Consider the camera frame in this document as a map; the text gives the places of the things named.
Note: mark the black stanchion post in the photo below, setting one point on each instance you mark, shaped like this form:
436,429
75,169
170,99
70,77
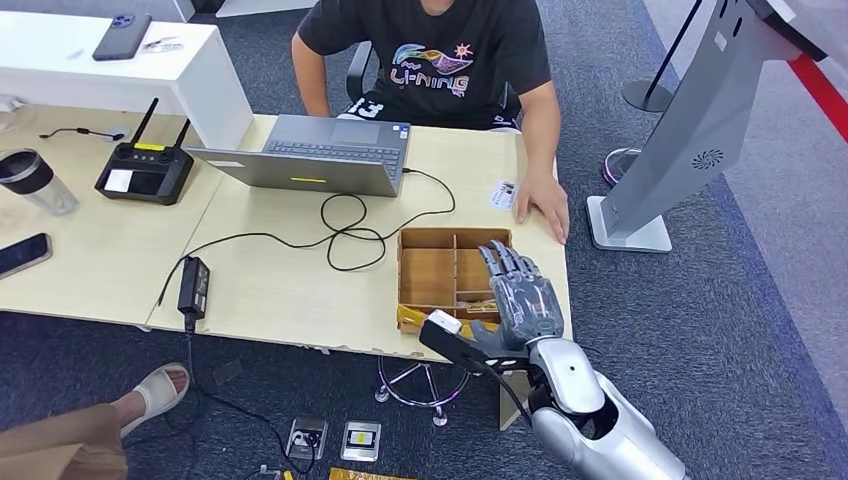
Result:
648,96

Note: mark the dark smartphone with camera bump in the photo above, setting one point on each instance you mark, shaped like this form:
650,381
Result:
121,38

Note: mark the white ID card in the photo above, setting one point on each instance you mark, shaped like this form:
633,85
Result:
503,195

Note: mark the white cabinet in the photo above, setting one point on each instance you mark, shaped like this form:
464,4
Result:
132,79

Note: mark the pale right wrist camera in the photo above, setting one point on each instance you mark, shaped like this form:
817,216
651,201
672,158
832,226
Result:
444,321

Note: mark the floor socket with yellow label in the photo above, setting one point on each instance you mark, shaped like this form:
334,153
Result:
361,440

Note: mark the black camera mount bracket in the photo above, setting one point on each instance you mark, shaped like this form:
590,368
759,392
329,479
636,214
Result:
450,348

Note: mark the wooden divider box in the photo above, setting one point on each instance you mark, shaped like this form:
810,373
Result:
427,272

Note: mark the person's left forearm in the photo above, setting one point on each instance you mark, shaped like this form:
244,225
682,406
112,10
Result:
540,126

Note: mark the black smartphone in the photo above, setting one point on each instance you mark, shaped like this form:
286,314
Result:
23,255

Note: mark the grey laptop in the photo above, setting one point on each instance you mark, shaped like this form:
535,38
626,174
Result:
311,173

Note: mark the room key cards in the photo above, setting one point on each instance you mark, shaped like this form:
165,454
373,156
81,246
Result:
480,307

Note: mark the grey kiosk stand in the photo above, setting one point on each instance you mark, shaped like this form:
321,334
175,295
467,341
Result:
696,119

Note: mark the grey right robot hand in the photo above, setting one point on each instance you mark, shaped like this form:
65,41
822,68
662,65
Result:
526,311

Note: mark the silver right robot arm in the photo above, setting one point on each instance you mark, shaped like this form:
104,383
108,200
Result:
596,424

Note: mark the yellow floor tape square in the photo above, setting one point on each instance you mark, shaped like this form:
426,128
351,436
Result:
364,474

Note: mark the black remote controller with antennas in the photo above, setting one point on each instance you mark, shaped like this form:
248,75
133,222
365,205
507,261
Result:
142,175

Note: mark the person's right forearm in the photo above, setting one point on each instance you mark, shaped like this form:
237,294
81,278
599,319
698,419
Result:
308,79

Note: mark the floor socket with plug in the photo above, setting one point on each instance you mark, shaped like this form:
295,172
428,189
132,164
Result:
308,437

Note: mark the black power adapter brick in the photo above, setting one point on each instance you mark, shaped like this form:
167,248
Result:
193,286

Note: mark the yellow plastic strip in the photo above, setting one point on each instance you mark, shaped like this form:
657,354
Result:
411,318

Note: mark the red barrier belt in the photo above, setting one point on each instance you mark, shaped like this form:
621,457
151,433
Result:
821,96

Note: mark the person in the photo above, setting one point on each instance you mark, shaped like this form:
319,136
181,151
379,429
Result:
60,447
424,40

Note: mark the person's foot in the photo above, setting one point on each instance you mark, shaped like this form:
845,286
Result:
156,394

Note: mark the person's left hand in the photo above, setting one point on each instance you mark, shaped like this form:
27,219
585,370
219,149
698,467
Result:
546,199

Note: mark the clear tumbler with black sleeve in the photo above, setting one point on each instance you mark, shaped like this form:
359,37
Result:
33,179

